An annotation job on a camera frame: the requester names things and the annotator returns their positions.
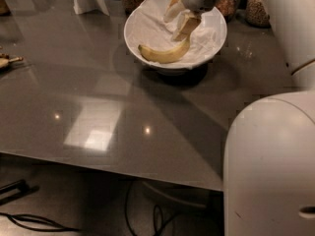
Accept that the white paper napkin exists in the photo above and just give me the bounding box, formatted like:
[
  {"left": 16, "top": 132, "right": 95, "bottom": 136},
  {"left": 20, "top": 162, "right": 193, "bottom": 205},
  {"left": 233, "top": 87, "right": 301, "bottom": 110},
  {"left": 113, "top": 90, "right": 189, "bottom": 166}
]
[{"left": 131, "top": 0, "right": 219, "bottom": 70}]

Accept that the black looped cable under table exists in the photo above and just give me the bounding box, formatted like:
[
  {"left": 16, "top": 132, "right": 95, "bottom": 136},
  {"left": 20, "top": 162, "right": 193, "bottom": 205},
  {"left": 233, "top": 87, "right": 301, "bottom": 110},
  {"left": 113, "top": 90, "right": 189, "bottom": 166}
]
[{"left": 123, "top": 180, "right": 185, "bottom": 236}]

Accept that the black bar on floor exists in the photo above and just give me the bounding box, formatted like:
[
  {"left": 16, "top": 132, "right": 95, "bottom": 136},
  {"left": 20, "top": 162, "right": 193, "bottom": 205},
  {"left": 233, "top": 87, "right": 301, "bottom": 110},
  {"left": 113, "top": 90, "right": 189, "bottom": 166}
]
[{"left": 0, "top": 179, "right": 39, "bottom": 206}]

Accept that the black cable on floor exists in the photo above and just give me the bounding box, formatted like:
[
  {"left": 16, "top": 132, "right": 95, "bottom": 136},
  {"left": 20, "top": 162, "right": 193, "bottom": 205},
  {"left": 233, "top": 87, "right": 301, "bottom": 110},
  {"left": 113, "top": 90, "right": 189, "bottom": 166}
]
[{"left": 0, "top": 211, "right": 81, "bottom": 232}]

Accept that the round glass jar of cereal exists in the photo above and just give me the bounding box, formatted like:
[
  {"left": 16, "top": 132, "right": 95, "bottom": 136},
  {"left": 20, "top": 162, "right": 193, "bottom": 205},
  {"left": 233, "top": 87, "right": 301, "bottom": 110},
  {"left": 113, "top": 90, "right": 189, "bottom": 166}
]
[{"left": 245, "top": 0, "right": 270, "bottom": 28}]

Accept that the banana stem at left edge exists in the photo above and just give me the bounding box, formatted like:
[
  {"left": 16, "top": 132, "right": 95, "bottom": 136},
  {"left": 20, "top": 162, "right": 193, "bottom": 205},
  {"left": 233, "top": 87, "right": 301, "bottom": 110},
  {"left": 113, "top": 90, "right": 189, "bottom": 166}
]
[{"left": 0, "top": 53, "right": 24, "bottom": 70}]

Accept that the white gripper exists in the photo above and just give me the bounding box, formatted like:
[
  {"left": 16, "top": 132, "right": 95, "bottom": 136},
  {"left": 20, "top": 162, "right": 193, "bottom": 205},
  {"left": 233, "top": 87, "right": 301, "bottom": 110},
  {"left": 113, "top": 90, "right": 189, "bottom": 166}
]
[{"left": 163, "top": 0, "right": 218, "bottom": 41}]

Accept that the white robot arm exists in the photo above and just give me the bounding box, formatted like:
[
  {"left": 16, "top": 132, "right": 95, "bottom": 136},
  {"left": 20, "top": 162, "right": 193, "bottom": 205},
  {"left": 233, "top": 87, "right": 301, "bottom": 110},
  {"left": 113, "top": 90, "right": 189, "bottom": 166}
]
[{"left": 223, "top": 0, "right": 315, "bottom": 236}]

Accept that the white bowl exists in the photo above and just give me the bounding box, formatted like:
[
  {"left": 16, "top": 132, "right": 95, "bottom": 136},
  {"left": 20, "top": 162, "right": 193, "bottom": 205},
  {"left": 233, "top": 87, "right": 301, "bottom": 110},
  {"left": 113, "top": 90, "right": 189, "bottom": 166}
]
[{"left": 123, "top": 0, "right": 228, "bottom": 77}]

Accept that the yellow banana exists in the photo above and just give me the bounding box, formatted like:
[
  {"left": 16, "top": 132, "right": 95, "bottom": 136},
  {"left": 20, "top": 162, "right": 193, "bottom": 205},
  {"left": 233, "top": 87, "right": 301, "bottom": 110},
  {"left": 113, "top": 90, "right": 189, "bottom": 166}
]
[{"left": 138, "top": 36, "right": 190, "bottom": 64}]

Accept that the glass jar with lid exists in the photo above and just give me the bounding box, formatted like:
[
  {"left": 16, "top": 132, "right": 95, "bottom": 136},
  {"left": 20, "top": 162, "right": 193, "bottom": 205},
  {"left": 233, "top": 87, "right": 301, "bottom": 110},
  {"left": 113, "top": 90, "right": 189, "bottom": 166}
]
[{"left": 216, "top": 0, "right": 241, "bottom": 22}]

